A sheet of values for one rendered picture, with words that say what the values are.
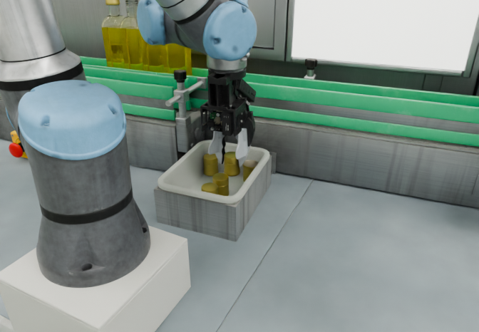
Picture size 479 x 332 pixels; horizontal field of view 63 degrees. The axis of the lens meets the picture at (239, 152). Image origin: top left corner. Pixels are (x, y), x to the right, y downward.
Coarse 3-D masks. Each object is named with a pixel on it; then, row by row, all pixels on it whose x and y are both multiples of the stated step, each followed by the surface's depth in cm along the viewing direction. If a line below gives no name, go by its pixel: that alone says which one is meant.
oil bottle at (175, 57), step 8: (168, 48) 97; (176, 48) 96; (184, 48) 97; (168, 56) 98; (176, 56) 97; (184, 56) 98; (168, 64) 98; (176, 64) 98; (184, 64) 98; (168, 72) 99
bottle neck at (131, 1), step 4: (128, 0) 96; (132, 0) 96; (136, 0) 97; (128, 4) 97; (132, 4) 97; (136, 4) 98; (128, 8) 97; (132, 8) 97; (136, 8) 98; (128, 12) 98; (132, 12) 98; (136, 12) 98
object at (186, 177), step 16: (208, 144) 92; (192, 160) 87; (256, 160) 89; (160, 176) 77; (176, 176) 81; (192, 176) 88; (208, 176) 91; (240, 176) 91; (256, 176) 78; (176, 192) 73; (192, 192) 72; (208, 192) 72; (240, 192) 72
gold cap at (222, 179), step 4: (212, 176) 83; (216, 176) 83; (220, 176) 83; (224, 176) 83; (212, 180) 82; (216, 180) 81; (220, 180) 81; (224, 180) 81; (228, 180) 83; (220, 184) 81; (224, 184) 82; (228, 184) 83; (220, 188) 82; (224, 188) 82; (228, 188) 83; (220, 192) 82; (224, 192) 83; (228, 192) 84
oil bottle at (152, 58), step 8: (144, 48) 99; (152, 48) 98; (160, 48) 98; (144, 56) 100; (152, 56) 99; (160, 56) 99; (144, 64) 101; (152, 64) 100; (160, 64) 99; (160, 72) 100
